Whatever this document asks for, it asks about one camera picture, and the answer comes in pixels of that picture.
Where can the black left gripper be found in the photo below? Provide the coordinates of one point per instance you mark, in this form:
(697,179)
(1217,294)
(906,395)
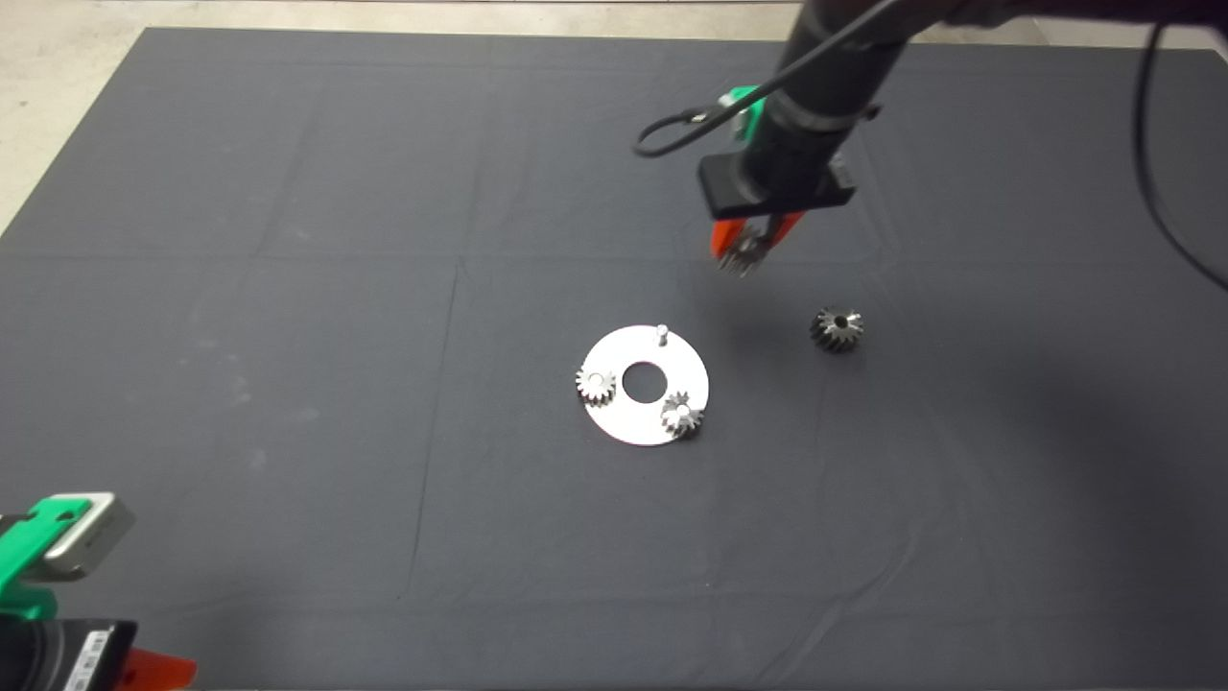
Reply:
(58,662)

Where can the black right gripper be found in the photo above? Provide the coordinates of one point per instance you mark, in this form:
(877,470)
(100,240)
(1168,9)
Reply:
(787,173)

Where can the small steel gear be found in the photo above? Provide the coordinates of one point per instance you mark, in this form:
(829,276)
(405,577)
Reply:
(595,386)
(681,417)
(743,257)

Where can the larger steel gear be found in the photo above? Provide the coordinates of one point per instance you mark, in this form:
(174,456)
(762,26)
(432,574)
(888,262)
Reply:
(837,331)

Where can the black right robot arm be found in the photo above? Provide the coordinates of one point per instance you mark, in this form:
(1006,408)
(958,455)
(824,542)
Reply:
(835,58)

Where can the round metal plate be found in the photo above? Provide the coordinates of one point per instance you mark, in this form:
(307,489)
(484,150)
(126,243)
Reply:
(633,427)

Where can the dark grey table cloth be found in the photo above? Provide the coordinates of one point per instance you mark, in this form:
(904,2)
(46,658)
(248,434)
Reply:
(288,288)

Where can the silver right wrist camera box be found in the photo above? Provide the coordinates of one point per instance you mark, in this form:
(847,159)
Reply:
(741,123)

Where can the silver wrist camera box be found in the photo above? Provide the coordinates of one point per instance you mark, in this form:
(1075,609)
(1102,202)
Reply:
(741,123)
(96,537)

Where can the green right camera mount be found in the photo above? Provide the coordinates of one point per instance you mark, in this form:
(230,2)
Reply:
(743,96)

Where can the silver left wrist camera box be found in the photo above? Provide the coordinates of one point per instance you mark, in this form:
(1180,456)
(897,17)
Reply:
(96,537)

